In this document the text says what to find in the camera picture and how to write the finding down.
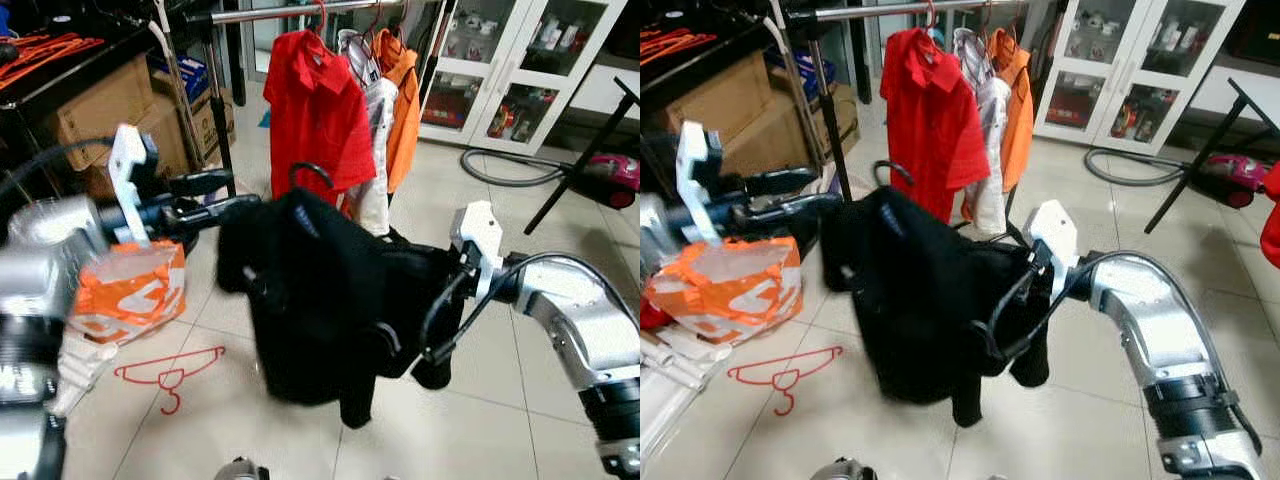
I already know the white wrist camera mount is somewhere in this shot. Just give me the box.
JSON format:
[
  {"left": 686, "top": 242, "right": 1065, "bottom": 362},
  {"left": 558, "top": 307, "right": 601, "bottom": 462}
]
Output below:
[
  {"left": 106, "top": 122, "right": 162, "bottom": 250},
  {"left": 1021, "top": 199, "right": 1082, "bottom": 297},
  {"left": 674, "top": 119, "right": 727, "bottom": 247},
  {"left": 447, "top": 201, "right": 505, "bottom": 302}
]

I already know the black folding table frame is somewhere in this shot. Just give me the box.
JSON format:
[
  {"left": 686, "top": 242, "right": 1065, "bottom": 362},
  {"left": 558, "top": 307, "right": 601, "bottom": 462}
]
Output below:
[
  {"left": 1142, "top": 77, "right": 1280, "bottom": 237},
  {"left": 524, "top": 77, "right": 641, "bottom": 237}
]

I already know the orange clothes hangers pile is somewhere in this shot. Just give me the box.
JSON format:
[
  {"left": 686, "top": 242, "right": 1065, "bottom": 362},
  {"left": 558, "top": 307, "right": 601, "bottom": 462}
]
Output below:
[
  {"left": 0, "top": 32, "right": 107, "bottom": 92},
  {"left": 640, "top": 28, "right": 720, "bottom": 70}
]

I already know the pink vacuum cleaner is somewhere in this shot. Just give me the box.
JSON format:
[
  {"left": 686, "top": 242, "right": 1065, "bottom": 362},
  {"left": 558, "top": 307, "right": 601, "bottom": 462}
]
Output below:
[
  {"left": 570, "top": 154, "right": 641, "bottom": 210},
  {"left": 1194, "top": 154, "right": 1270, "bottom": 210}
]

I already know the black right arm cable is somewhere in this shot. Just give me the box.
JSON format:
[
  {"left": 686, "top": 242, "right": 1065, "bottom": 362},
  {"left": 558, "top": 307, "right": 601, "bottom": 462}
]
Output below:
[
  {"left": 417, "top": 251, "right": 607, "bottom": 367},
  {"left": 984, "top": 249, "right": 1162, "bottom": 364}
]

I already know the white long stick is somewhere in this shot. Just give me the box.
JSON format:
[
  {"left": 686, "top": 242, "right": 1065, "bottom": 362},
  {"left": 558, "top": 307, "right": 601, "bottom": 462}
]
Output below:
[
  {"left": 150, "top": 0, "right": 202, "bottom": 172},
  {"left": 765, "top": 0, "right": 832, "bottom": 172}
]

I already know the blue box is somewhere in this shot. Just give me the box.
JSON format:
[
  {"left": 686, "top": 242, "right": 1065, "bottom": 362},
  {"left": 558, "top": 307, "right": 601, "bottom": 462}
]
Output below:
[
  {"left": 765, "top": 50, "right": 832, "bottom": 102},
  {"left": 150, "top": 55, "right": 212, "bottom": 107}
]

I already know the black garment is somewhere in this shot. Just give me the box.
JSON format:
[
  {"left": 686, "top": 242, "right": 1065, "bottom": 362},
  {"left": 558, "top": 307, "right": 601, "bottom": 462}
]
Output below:
[
  {"left": 214, "top": 187, "right": 472, "bottom": 432},
  {"left": 819, "top": 184, "right": 1062, "bottom": 430}
]

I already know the small brown cardboard box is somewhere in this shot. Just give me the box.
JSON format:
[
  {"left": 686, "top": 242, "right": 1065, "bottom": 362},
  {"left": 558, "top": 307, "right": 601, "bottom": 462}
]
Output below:
[
  {"left": 185, "top": 90, "right": 237, "bottom": 167},
  {"left": 800, "top": 85, "right": 862, "bottom": 162}
]

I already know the large printed cardboard box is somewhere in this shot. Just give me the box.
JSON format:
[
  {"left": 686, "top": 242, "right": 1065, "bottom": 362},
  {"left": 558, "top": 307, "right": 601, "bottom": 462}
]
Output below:
[
  {"left": 85, "top": 95, "right": 197, "bottom": 202},
  {"left": 720, "top": 100, "right": 817, "bottom": 180}
]

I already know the orange plastic bag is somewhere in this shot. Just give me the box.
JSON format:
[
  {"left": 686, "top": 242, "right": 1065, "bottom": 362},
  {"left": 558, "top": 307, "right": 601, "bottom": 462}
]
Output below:
[
  {"left": 644, "top": 236, "right": 805, "bottom": 347},
  {"left": 71, "top": 239, "right": 189, "bottom": 347}
]

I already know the red jacket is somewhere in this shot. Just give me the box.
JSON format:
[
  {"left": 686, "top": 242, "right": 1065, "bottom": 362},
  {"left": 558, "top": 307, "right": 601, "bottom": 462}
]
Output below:
[{"left": 1260, "top": 159, "right": 1280, "bottom": 270}]

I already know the red polo shirt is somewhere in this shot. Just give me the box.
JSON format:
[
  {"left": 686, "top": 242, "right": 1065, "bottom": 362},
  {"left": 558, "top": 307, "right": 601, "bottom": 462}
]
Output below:
[
  {"left": 262, "top": 29, "right": 379, "bottom": 207},
  {"left": 879, "top": 27, "right": 987, "bottom": 224}
]

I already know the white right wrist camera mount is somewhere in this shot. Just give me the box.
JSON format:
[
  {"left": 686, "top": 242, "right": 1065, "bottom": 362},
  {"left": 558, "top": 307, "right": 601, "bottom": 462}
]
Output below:
[
  {"left": 1021, "top": 199, "right": 1082, "bottom": 297},
  {"left": 447, "top": 201, "right": 505, "bottom": 302}
]

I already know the red clothes hanger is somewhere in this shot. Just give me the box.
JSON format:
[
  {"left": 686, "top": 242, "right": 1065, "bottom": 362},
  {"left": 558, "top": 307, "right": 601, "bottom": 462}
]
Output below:
[
  {"left": 112, "top": 344, "right": 227, "bottom": 417},
  {"left": 726, "top": 344, "right": 847, "bottom": 417}
]

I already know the plain brown cardboard box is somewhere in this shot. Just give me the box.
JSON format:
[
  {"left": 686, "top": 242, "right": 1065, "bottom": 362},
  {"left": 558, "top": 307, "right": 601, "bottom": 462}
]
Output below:
[
  {"left": 55, "top": 55, "right": 162, "bottom": 142},
  {"left": 655, "top": 50, "right": 777, "bottom": 132}
]

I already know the grey hose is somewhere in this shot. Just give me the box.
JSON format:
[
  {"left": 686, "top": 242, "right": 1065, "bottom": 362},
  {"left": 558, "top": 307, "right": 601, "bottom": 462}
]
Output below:
[
  {"left": 459, "top": 147, "right": 582, "bottom": 190},
  {"left": 1082, "top": 147, "right": 1202, "bottom": 190}
]

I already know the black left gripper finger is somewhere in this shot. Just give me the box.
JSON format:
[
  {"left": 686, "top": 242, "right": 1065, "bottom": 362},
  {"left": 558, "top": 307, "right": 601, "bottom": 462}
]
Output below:
[
  {"left": 170, "top": 168, "right": 234, "bottom": 197},
  {"left": 750, "top": 192, "right": 846, "bottom": 231},
  {"left": 185, "top": 193, "right": 263, "bottom": 229},
  {"left": 745, "top": 166, "right": 821, "bottom": 197}
]

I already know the white patterned shirt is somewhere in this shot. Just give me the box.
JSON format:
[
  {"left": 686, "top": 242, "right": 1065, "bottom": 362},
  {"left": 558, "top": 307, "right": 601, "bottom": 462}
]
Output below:
[
  {"left": 338, "top": 29, "right": 400, "bottom": 237},
  {"left": 950, "top": 27, "right": 1014, "bottom": 240}
]

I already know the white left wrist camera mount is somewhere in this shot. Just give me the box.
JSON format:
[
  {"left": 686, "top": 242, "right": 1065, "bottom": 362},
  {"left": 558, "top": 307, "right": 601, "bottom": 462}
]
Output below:
[
  {"left": 106, "top": 122, "right": 162, "bottom": 250},
  {"left": 674, "top": 119, "right": 727, "bottom": 247}
]

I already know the black table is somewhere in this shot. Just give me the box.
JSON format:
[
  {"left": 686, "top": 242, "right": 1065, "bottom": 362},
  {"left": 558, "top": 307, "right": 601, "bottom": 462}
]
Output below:
[
  {"left": 0, "top": 0, "right": 241, "bottom": 201},
  {"left": 640, "top": 0, "right": 851, "bottom": 201}
]

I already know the orange shirt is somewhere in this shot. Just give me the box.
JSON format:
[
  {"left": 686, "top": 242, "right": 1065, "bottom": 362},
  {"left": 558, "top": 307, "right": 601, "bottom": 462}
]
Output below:
[
  {"left": 985, "top": 27, "right": 1037, "bottom": 194},
  {"left": 372, "top": 29, "right": 422, "bottom": 197}
]

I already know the metal clothes rack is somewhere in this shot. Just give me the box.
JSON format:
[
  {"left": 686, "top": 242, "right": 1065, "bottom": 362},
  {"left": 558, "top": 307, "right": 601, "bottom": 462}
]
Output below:
[
  {"left": 785, "top": 0, "right": 1077, "bottom": 247},
  {"left": 180, "top": 0, "right": 463, "bottom": 251}
]

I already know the white glass door cabinet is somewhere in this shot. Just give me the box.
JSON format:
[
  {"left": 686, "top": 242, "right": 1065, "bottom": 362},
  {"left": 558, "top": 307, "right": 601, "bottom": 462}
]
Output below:
[
  {"left": 1035, "top": 0, "right": 1252, "bottom": 157},
  {"left": 415, "top": 0, "right": 632, "bottom": 157}
]

